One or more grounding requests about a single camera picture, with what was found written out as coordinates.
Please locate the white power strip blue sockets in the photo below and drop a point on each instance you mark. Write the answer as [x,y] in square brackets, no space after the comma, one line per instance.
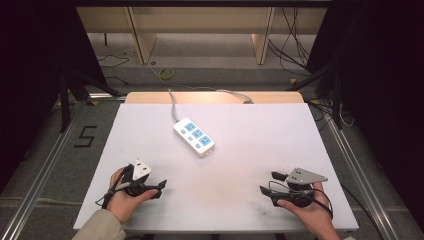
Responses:
[193,137]

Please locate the person's right hand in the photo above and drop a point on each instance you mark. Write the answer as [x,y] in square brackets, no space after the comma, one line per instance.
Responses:
[315,216]

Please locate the white board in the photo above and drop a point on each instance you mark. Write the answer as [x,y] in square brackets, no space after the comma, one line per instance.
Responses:
[233,166]

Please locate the aluminium rail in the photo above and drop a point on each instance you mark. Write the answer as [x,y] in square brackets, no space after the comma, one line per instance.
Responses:
[360,173]
[40,173]

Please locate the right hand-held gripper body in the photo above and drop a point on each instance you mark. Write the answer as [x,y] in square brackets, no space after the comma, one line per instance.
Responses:
[301,178]

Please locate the light wooden table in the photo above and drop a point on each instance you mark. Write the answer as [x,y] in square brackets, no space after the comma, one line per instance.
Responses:
[213,97]

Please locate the yellow tape roll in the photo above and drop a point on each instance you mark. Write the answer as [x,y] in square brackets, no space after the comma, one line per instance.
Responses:
[166,73]

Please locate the black metal stand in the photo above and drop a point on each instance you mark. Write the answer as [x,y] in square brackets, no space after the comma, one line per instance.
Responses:
[71,90]
[333,86]

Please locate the person's left hand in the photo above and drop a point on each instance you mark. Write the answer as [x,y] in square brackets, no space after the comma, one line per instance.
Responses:
[121,201]

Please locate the beige wooden desk frame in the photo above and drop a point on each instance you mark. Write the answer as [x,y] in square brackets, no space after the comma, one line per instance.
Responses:
[200,20]

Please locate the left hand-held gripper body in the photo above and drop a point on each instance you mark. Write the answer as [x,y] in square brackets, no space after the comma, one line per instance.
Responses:
[137,185]

